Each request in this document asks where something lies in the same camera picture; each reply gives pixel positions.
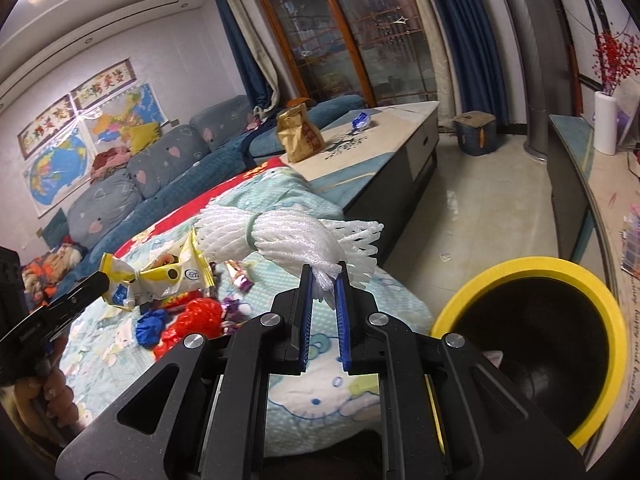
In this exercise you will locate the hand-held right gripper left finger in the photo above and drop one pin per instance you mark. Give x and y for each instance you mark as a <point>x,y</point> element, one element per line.
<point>305,320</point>

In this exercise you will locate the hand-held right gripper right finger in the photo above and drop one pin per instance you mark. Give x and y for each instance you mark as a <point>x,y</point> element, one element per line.
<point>342,320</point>

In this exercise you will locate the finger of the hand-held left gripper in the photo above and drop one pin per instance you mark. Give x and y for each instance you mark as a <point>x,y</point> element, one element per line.
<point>82,287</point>

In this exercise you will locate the blue rubber glove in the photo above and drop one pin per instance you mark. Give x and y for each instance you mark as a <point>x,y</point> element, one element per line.
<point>152,329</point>

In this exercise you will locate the white foam fruit net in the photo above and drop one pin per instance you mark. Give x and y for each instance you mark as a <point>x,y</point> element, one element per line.
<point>290,240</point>

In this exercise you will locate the yellow snack wrapper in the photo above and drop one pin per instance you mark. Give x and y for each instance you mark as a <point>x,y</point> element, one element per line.
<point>165,275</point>

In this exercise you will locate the yellow rimmed black trash bin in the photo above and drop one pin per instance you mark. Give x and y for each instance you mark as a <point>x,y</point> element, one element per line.
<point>530,266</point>

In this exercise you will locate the person's left hand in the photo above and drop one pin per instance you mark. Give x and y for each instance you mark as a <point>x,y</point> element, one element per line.
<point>57,395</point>

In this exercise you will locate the orange patterned cloth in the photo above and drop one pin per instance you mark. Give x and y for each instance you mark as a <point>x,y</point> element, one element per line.
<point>52,272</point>

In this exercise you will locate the teal cushion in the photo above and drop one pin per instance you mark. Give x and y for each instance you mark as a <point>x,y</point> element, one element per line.
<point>56,227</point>

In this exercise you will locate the shiny purple candy wrapper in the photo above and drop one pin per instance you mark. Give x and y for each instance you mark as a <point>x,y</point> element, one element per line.
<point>235,315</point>

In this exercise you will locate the brown purple candy wrapper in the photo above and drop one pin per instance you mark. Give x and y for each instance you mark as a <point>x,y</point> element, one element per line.
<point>240,275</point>

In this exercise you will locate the grey heart print cushion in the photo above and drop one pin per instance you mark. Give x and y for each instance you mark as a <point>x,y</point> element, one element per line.
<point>222,120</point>
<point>167,160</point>
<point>102,210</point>

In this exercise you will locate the cat print teal blanket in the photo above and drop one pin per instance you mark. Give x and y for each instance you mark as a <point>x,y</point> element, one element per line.
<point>325,400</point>

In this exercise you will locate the red bed sheet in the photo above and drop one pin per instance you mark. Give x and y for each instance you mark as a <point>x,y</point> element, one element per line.
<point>165,215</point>

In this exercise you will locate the red plastic wrapper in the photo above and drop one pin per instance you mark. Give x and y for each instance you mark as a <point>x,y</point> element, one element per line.
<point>195,321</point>

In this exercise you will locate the world map poster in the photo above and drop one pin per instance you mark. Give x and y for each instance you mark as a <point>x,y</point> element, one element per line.
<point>57,172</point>

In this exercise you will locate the pile of clothes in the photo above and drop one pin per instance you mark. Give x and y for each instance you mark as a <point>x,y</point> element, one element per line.
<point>110,162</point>

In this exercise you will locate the white crumpled scrap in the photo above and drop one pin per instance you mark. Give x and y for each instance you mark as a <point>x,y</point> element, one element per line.
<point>492,358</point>

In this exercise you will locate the blue sofa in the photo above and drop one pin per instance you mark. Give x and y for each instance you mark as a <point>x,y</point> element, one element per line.
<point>200,180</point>

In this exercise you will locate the yellow pillow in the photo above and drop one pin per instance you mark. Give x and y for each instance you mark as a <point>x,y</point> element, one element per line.
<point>145,137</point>

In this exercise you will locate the framed embroidery picture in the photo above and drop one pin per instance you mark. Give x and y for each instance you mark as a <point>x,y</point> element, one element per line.
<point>102,83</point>
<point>45,122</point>

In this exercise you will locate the country map poster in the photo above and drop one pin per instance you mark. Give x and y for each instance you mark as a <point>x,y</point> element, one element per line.
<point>120,115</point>

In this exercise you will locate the gold paper bag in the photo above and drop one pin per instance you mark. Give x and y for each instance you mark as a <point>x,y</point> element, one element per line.
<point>300,135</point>

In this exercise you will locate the grey coffee table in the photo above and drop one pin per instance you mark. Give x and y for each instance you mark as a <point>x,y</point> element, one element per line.
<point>390,132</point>

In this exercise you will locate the blue white packet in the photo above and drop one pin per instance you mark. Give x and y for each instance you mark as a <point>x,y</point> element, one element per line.
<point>362,120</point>

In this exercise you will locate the pink white cloth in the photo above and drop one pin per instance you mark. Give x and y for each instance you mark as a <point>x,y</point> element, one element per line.
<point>257,120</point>

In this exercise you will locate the dark stool with cardboard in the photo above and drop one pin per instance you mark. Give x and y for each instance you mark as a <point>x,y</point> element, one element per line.
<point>475,135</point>

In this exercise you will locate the dark cabinet with teal top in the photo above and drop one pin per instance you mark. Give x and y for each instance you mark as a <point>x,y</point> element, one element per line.
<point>570,200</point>

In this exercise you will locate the beige curtain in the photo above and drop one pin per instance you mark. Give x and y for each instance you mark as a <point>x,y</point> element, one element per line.
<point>260,60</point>

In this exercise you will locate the dark blue curtain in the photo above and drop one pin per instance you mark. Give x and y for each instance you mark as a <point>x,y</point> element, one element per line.
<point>465,40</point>
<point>240,45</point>

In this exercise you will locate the wooden framed glass door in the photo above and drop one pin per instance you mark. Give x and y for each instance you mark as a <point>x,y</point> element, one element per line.
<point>340,35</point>

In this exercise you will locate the light sheer curtain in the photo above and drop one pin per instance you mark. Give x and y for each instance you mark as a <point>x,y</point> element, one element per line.
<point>430,45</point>

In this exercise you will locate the colourful booklet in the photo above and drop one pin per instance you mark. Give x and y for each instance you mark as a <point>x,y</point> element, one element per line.
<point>632,245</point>

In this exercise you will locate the grey standing air conditioner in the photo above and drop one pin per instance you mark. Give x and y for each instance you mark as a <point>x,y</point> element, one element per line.
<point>525,60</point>

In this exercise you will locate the white vase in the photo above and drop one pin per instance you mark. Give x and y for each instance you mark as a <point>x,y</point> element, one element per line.
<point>606,125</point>

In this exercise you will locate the purple box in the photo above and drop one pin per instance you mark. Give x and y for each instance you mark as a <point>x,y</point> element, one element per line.
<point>629,120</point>

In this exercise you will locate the red flower branches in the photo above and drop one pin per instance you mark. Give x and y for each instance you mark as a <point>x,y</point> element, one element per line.
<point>615,57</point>

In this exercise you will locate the black line wall decor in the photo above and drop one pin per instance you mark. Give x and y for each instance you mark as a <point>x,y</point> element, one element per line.
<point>590,20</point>

